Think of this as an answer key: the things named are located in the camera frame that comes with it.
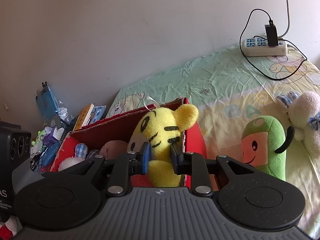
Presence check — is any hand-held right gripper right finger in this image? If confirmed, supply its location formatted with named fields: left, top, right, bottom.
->
left=171, top=142, right=256, bottom=197

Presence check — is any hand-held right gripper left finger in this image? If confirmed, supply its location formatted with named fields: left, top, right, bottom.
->
left=60, top=142, right=150, bottom=198

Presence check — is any red cardboard box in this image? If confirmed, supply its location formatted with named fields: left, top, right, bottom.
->
left=50, top=97, right=208, bottom=188

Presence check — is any brown teddy bear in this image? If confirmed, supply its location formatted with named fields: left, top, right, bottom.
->
left=100, top=140, right=128, bottom=158

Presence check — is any yellow tiger plush toy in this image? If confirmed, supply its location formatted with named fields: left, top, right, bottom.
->
left=126, top=96, right=199, bottom=188

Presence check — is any green plush toy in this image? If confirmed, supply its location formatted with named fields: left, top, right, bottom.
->
left=241, top=116, right=296, bottom=182

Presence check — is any white plush rabbit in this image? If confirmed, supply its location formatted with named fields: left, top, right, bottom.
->
left=275, top=91, right=320, bottom=157

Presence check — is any small green white toy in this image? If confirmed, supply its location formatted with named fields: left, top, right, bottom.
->
left=31, top=127, right=52, bottom=147

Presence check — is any small purple toy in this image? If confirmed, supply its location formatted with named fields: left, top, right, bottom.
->
left=44, top=129, right=62, bottom=147

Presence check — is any blue plastic item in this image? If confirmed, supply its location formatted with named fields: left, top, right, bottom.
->
left=41, top=140, right=63, bottom=168

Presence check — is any blue packet with clip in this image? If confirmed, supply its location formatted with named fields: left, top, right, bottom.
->
left=36, top=81, right=60, bottom=120

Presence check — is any clear plastic bag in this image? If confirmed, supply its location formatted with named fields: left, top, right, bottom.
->
left=54, top=101, right=75, bottom=125

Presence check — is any black smartphone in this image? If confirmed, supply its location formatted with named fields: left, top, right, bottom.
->
left=66, top=116, right=80, bottom=132

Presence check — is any small white plaid-eared plush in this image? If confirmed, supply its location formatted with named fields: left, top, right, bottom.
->
left=59, top=143, right=100, bottom=172

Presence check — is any blue white packet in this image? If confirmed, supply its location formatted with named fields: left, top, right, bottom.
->
left=90, top=105, right=107, bottom=124

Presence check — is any yellow book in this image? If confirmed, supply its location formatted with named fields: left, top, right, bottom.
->
left=74, top=103, right=95, bottom=130

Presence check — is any white power strip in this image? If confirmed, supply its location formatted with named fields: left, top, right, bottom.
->
left=243, top=37, right=288, bottom=57

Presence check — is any black charger with cable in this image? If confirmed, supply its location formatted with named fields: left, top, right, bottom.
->
left=239, top=9, right=308, bottom=81

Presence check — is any white cable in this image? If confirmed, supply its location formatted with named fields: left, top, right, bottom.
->
left=277, top=0, right=291, bottom=41

